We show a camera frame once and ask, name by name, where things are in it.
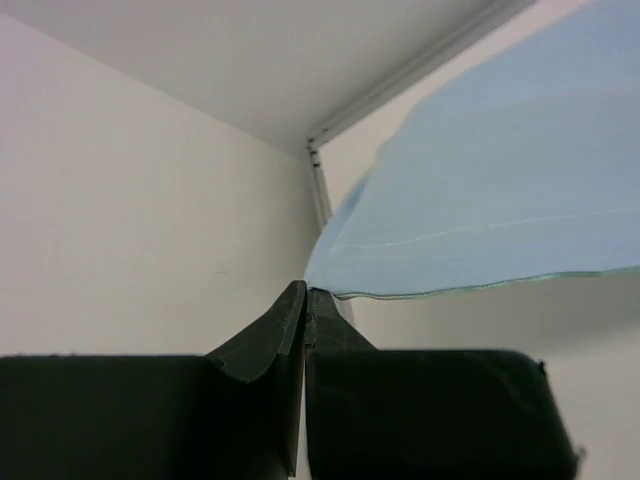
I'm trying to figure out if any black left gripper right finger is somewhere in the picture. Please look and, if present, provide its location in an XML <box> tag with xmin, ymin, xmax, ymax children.
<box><xmin>305</xmin><ymin>290</ymin><xmax>580</xmax><ymax>479</ymax></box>

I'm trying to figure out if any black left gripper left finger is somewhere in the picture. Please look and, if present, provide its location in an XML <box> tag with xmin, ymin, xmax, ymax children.
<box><xmin>1</xmin><ymin>281</ymin><xmax>306</xmax><ymax>479</ymax></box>

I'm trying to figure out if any light blue pillowcase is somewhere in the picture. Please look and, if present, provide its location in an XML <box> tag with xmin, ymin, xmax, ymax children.
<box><xmin>304</xmin><ymin>1</ymin><xmax>639</xmax><ymax>298</ymax></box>

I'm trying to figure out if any aluminium table frame rail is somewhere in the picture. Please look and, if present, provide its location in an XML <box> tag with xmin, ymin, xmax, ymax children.
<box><xmin>306</xmin><ymin>1</ymin><xmax>532</xmax><ymax>227</ymax></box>

